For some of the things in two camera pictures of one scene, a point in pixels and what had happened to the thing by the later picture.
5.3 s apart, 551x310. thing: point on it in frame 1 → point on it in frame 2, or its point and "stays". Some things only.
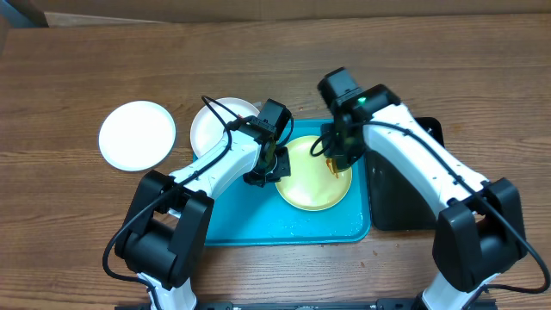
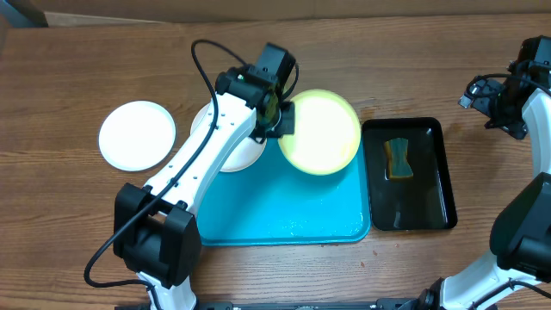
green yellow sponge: x=331 y=164 → x=398 y=164
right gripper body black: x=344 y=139 → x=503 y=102
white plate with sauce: x=136 y=136 stays
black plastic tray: x=397 y=204 stays
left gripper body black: x=280 y=168 → x=285 y=124
